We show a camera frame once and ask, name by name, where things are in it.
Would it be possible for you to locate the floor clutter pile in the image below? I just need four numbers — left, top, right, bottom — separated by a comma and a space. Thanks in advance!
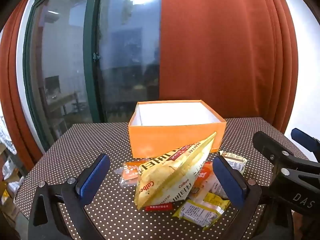
0, 116, 25, 228

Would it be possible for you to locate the small yellow snack packet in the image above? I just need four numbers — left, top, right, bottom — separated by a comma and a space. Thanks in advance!
204, 192, 230, 209

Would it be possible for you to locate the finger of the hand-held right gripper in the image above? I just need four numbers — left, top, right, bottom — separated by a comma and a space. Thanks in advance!
291, 127, 320, 161
252, 131, 320, 181

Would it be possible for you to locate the orange cookie packet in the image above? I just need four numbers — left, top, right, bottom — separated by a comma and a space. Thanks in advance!
119, 161, 148, 187

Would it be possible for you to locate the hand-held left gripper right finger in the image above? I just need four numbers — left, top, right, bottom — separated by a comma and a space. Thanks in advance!
212, 155, 295, 240

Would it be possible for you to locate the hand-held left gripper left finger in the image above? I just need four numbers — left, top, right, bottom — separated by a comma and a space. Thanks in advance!
27, 153, 111, 240

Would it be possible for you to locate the orange cardboard box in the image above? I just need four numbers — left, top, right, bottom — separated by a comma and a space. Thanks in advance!
128, 99, 227, 159

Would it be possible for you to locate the orange and white snack packet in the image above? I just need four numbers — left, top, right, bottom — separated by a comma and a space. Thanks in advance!
189, 162, 228, 201

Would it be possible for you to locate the narrow orange curtain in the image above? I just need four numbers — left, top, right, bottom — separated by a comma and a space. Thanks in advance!
0, 0, 44, 165

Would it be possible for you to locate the polka dot tablecloth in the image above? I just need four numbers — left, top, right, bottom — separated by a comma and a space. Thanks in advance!
14, 117, 310, 240

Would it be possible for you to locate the green framed window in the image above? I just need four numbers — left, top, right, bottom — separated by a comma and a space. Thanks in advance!
16, 0, 162, 153

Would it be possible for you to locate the wide orange curtain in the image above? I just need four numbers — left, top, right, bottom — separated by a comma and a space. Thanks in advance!
159, 0, 304, 133

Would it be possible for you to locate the yellow packet with white label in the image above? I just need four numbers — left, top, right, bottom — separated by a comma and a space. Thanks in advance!
172, 200, 224, 230

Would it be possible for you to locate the cream snack packet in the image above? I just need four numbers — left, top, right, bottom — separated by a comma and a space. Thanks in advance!
220, 151, 248, 175

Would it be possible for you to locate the large yellow chip bag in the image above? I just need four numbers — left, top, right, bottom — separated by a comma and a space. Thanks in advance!
134, 131, 217, 210

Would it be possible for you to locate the red snack packet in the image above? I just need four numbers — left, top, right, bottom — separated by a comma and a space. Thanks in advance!
144, 203, 173, 212

